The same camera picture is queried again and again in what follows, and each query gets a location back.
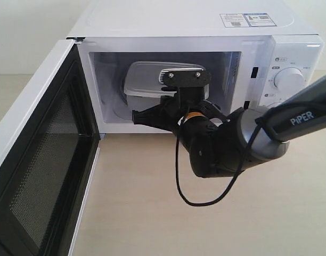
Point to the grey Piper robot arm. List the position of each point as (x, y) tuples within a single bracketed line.
[(222, 145)]

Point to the white microwave door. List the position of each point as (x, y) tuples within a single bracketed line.
[(48, 147)]

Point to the white Midea microwave body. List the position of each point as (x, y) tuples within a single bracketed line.
[(243, 62)]

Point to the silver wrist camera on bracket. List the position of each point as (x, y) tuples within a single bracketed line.
[(187, 83)]

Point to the white lower microwave knob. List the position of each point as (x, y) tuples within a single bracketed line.
[(275, 103)]

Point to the white plastic food container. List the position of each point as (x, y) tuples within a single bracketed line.
[(143, 82)]

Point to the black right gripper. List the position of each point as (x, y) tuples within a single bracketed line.
[(186, 120)]

